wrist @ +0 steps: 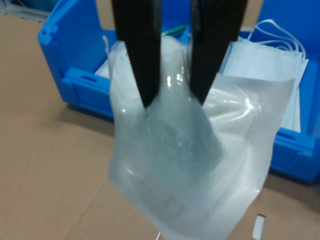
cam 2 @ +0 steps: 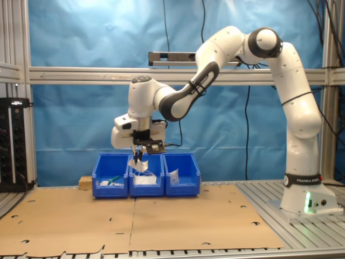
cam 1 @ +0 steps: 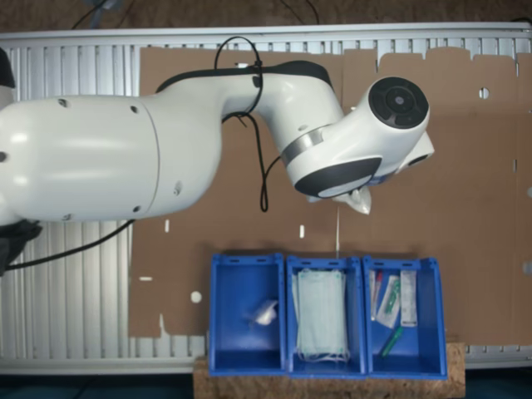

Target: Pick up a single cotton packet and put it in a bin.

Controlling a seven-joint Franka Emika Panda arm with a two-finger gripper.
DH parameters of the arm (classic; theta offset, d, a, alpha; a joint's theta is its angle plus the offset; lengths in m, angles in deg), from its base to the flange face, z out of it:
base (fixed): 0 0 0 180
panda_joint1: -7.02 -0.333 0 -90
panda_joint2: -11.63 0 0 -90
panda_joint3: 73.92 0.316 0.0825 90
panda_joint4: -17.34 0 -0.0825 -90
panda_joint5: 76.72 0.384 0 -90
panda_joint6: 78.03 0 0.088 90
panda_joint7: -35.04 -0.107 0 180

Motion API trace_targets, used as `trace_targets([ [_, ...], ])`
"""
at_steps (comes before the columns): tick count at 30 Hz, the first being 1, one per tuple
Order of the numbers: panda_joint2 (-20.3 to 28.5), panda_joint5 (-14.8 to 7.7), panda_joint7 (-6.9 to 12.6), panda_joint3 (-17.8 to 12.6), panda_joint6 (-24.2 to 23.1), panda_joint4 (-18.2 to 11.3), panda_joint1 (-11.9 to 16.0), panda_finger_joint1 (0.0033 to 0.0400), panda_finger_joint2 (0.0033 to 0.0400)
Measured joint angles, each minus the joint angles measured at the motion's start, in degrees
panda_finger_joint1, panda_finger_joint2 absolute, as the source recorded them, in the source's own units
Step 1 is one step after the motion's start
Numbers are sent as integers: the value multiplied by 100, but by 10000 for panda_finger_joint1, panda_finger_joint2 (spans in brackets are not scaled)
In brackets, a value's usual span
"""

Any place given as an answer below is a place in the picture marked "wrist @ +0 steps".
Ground stack of white masks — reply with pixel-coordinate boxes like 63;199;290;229
222;18;310;132

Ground brown cardboard sheet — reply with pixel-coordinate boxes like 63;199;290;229
157;179;320;240
0;13;161;240

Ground cotton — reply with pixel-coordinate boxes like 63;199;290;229
107;34;297;240

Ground white flat packets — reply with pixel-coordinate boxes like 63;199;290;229
94;34;121;78

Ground blue bin with masks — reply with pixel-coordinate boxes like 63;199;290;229
214;0;320;187

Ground green packet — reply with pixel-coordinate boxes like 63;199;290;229
161;23;188;37

